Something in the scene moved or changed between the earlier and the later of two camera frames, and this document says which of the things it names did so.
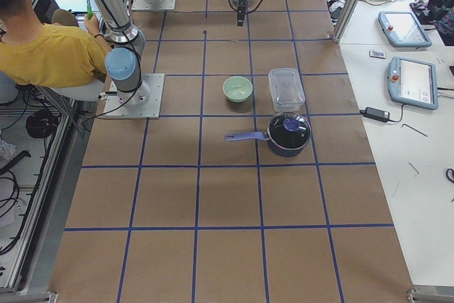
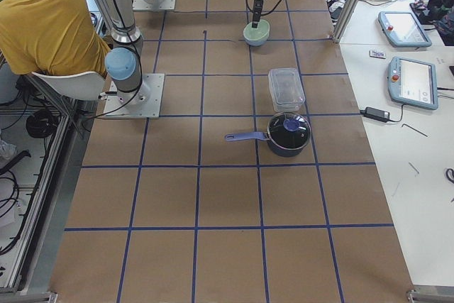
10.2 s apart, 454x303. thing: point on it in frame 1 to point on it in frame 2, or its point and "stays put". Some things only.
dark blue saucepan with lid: [287, 134] stays put
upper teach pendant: [403, 29] stays put
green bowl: [237, 89] to [256, 36]
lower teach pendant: [413, 81] stays put
